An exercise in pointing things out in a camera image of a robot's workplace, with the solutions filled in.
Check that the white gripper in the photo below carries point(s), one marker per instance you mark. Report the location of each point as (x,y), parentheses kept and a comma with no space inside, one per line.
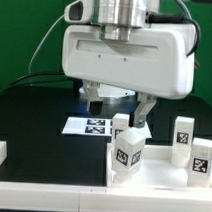
(122,45)

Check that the white square table top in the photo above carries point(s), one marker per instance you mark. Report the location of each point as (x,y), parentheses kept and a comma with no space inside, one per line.
(156,170)

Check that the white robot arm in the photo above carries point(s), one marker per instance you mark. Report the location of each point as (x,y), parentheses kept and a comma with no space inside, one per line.
(144,45)

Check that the white base tag plate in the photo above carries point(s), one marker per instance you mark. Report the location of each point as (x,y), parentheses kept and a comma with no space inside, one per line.
(88,126)

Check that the white front fence bar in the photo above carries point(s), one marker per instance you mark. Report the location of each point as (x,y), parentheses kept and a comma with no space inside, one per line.
(66,198)

